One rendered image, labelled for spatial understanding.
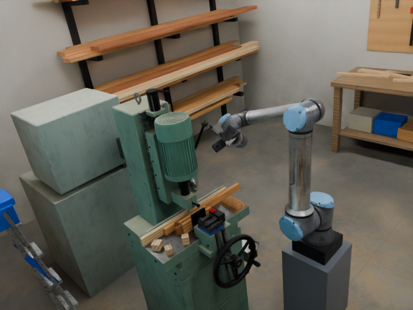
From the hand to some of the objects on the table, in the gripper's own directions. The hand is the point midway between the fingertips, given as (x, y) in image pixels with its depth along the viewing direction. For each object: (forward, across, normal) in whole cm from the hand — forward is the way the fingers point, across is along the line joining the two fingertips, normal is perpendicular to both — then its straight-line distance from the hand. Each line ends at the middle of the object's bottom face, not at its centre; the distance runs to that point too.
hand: (217, 136), depth 187 cm
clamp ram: (-5, +28, +40) cm, 49 cm away
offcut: (+12, +23, +59) cm, 64 cm away
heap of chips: (-25, +26, +25) cm, 44 cm away
